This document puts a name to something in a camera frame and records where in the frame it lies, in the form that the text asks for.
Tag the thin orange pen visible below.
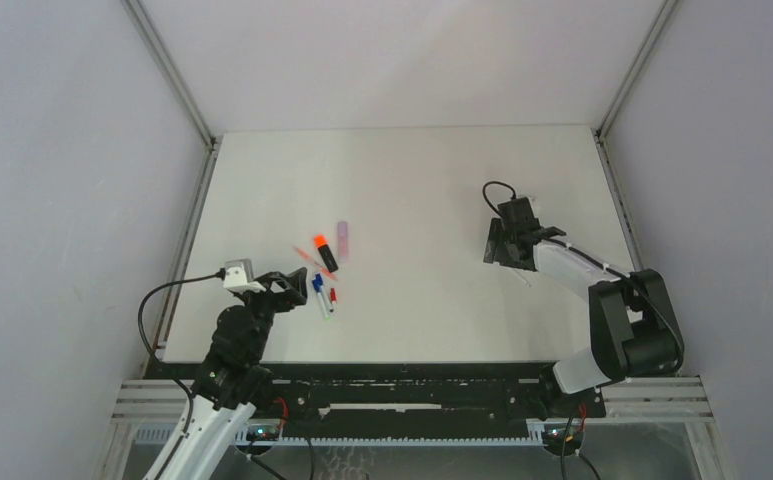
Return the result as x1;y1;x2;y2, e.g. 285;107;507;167
307;258;338;282

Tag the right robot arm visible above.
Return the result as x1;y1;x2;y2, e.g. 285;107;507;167
484;197;685;416

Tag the orange pen cap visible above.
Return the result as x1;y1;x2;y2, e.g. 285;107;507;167
313;235;328;249

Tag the orange marker pen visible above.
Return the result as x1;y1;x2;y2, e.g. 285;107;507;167
317;244;338;273

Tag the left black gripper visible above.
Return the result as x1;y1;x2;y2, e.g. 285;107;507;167
235;267;306;361

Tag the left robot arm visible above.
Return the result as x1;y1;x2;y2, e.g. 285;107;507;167
145;259;308;479

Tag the right aluminium frame post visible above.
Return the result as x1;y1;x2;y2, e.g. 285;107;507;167
592;1;684;269

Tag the white slotted cable duct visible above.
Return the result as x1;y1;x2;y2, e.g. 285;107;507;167
134;423;553;447

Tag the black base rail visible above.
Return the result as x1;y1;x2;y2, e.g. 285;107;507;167
193;360;607;442

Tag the white pen blue end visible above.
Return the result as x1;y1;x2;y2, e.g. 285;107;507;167
510;268;532;288

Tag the left aluminium frame post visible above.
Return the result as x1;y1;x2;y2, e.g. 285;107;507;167
120;0;222;352

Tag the aluminium frame post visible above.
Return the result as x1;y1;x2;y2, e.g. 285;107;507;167
592;1;684;269
120;0;222;352

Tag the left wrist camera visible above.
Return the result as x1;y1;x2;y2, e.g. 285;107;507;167
223;258;266;293

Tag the pink marker pen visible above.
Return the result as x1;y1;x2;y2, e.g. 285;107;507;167
338;232;349;264

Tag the white pen green end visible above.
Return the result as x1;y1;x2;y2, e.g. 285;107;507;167
316;293;331;321

